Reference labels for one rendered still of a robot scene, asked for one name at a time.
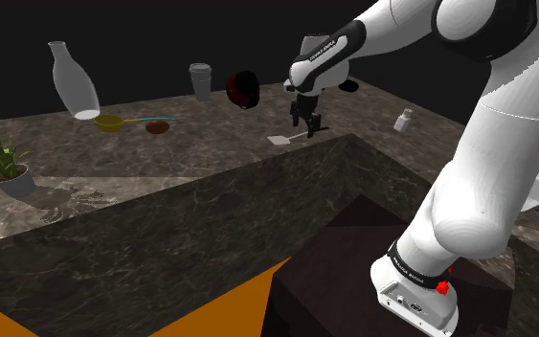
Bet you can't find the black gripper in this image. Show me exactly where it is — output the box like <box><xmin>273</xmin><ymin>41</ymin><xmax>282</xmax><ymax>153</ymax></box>
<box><xmin>289</xmin><ymin>92</ymin><xmax>322</xmax><ymax>140</ymax></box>

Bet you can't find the white spatula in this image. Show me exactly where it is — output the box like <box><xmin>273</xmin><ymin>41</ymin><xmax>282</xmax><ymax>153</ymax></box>
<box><xmin>266</xmin><ymin>125</ymin><xmax>330</xmax><ymax>146</ymax></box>

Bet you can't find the red and black helmet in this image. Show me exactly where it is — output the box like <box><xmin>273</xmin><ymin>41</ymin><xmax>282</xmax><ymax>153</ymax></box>
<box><xmin>224</xmin><ymin>70</ymin><xmax>261</xmax><ymax>111</ymax></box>

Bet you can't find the grey tapered cup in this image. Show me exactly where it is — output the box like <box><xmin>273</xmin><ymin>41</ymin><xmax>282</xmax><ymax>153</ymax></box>
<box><xmin>300</xmin><ymin>34</ymin><xmax>331</xmax><ymax>58</ymax></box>

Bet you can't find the small white bottle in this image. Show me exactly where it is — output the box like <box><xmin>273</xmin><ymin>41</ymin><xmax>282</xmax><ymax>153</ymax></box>
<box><xmin>393</xmin><ymin>107</ymin><xmax>415</xmax><ymax>134</ymax></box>

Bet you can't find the grey cup with lid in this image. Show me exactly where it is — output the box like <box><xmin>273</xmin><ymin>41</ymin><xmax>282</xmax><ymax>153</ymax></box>
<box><xmin>188</xmin><ymin>62</ymin><xmax>213</xmax><ymax>102</ymax></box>

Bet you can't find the brown bowl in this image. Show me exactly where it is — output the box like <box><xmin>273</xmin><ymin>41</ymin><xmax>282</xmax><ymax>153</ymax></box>
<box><xmin>145</xmin><ymin>120</ymin><xmax>171</xmax><ymax>136</ymax></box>

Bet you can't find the dark robot stand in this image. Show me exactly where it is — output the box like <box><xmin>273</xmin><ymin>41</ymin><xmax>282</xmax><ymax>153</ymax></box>
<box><xmin>259</xmin><ymin>193</ymin><xmax>516</xmax><ymax>337</ymax></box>

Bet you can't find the white glass bottle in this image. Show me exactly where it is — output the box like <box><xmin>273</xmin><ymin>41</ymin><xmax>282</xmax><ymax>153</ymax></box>
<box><xmin>47</xmin><ymin>40</ymin><xmax>101</xmax><ymax>122</ymax></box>

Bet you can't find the green plant in grey pot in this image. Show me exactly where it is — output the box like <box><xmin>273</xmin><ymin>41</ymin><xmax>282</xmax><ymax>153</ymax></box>
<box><xmin>0</xmin><ymin>124</ymin><xmax>37</xmax><ymax>200</ymax></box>

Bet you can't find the yellow scoop with blue handle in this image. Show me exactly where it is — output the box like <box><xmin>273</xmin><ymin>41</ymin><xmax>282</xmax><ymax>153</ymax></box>
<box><xmin>93</xmin><ymin>114</ymin><xmax>177</xmax><ymax>134</ymax></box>

